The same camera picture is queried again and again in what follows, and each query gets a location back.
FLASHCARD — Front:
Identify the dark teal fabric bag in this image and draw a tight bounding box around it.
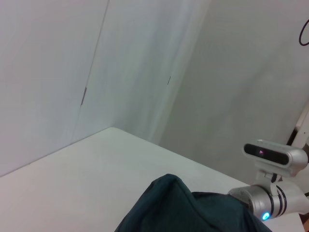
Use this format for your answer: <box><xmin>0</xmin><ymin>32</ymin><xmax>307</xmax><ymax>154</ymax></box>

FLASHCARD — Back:
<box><xmin>113</xmin><ymin>173</ymin><xmax>274</xmax><ymax>232</ymax></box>

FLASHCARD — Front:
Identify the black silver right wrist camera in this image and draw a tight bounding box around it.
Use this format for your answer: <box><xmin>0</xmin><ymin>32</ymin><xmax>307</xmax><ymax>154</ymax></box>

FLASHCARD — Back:
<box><xmin>242</xmin><ymin>139</ymin><xmax>309</xmax><ymax>187</ymax></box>

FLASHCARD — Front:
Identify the white metal frame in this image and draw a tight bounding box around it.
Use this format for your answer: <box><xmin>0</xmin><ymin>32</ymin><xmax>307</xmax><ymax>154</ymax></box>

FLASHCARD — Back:
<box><xmin>288</xmin><ymin>96</ymin><xmax>309</xmax><ymax>148</ymax></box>

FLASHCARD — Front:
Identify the dark purple hanging cable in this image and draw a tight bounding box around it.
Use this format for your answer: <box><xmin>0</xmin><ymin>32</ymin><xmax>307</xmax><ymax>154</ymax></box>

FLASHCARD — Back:
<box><xmin>298</xmin><ymin>18</ymin><xmax>309</xmax><ymax>46</ymax></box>

